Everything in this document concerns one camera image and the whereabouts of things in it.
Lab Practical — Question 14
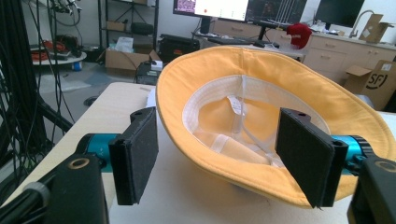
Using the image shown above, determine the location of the black keyboard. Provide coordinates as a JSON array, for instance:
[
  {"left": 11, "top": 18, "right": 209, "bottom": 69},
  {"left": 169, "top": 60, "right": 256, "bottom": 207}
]
[{"left": 206, "top": 36, "right": 256, "bottom": 46}]

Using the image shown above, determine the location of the small cardboard box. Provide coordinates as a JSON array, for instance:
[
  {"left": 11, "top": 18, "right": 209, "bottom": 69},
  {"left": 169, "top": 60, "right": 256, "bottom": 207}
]
[{"left": 358, "top": 13, "right": 395, "bottom": 44}]

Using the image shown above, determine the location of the dark computer monitor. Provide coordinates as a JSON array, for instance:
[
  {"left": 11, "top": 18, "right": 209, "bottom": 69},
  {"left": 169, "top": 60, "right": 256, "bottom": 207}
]
[{"left": 245, "top": 0, "right": 308, "bottom": 25}]

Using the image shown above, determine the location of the beige drawer cabinet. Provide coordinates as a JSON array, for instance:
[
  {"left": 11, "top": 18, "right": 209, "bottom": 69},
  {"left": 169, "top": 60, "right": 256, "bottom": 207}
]
[{"left": 302, "top": 31, "right": 396, "bottom": 86}]

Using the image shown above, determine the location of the yellow bucket hat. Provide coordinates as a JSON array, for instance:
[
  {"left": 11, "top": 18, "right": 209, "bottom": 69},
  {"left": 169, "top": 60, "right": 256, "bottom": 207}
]
[{"left": 155, "top": 46, "right": 396, "bottom": 209}]

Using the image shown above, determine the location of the black metal shelf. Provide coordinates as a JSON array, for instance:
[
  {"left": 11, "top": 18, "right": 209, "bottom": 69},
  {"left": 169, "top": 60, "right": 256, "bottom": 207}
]
[{"left": 97, "top": 0, "right": 161, "bottom": 54}]

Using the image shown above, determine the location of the open cardboard box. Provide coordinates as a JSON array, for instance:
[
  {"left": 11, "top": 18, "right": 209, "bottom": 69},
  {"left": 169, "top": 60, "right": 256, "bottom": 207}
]
[{"left": 96, "top": 47, "right": 162, "bottom": 77}]

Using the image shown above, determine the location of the metal faucet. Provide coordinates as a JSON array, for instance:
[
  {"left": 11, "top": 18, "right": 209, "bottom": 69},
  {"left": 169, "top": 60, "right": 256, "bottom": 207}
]
[{"left": 348, "top": 9, "right": 375, "bottom": 39}]

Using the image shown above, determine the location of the computer monitor with white screen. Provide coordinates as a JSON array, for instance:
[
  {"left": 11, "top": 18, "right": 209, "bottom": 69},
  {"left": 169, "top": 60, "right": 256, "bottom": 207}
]
[{"left": 173, "top": 0, "right": 250, "bottom": 22}]

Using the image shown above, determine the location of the red cap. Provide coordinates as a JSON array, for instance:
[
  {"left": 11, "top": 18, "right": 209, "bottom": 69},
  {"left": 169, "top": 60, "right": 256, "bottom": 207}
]
[{"left": 286, "top": 22, "right": 313, "bottom": 50}]

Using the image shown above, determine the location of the black device with white label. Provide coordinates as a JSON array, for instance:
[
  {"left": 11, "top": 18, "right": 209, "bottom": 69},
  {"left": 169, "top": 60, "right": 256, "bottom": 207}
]
[{"left": 135, "top": 59, "right": 164, "bottom": 86}]

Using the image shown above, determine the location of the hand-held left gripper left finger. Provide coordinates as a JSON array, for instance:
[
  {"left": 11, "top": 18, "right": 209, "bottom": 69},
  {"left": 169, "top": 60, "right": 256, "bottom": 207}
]
[{"left": 107, "top": 106, "right": 160, "bottom": 206}]

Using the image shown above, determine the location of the printed cardboard box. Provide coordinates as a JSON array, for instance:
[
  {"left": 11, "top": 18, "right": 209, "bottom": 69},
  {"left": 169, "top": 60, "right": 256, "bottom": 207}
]
[{"left": 343, "top": 59, "right": 396, "bottom": 111}]

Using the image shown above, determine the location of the black equipment case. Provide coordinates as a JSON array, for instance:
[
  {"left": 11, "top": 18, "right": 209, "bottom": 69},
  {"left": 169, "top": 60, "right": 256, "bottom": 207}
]
[{"left": 157, "top": 33, "right": 201, "bottom": 64}]

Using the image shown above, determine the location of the round white table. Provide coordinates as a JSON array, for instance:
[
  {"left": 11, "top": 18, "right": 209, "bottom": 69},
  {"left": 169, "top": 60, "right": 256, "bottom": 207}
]
[{"left": 30, "top": 46, "right": 88, "bottom": 67}]

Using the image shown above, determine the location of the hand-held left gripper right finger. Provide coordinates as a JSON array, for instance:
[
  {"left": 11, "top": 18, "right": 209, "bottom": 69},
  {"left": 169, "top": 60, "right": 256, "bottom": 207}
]
[{"left": 275, "top": 107, "right": 349, "bottom": 209}]

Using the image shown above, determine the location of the black computer monitor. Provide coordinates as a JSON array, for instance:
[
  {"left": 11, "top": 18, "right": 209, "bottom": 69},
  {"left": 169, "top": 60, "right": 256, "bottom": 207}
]
[{"left": 315, "top": 0, "right": 365, "bottom": 28}]

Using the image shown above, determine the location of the bundle of black cables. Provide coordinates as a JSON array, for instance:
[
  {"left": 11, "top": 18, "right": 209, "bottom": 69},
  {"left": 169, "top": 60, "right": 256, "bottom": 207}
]
[{"left": 0, "top": 0, "right": 82, "bottom": 206}]

